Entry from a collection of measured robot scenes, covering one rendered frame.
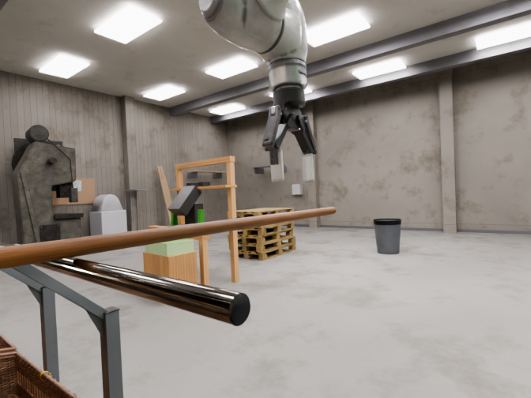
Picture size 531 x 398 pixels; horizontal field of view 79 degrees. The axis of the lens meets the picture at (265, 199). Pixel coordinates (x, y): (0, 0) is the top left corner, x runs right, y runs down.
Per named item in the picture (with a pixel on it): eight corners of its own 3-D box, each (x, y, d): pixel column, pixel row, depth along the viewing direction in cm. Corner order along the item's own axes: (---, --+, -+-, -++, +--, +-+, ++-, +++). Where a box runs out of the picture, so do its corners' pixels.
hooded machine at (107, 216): (118, 242, 945) (115, 194, 942) (129, 243, 906) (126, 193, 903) (90, 245, 882) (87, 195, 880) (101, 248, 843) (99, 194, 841)
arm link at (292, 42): (281, 78, 83) (247, 64, 73) (277, 19, 83) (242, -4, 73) (318, 65, 76) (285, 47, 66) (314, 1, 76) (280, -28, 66)
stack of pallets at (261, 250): (264, 246, 749) (262, 208, 748) (296, 249, 697) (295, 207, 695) (226, 257, 646) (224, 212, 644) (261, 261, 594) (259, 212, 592)
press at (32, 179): (79, 248, 860) (73, 136, 855) (103, 251, 779) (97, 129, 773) (6, 259, 736) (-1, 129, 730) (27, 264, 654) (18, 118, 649)
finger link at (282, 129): (296, 116, 74) (294, 111, 73) (280, 149, 68) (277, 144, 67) (282, 120, 76) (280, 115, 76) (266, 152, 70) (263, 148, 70)
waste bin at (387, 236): (370, 253, 620) (369, 220, 619) (378, 249, 663) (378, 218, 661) (398, 256, 590) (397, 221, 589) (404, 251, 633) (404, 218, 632)
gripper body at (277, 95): (291, 81, 70) (295, 124, 70) (310, 91, 77) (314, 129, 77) (265, 91, 74) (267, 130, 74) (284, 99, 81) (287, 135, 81)
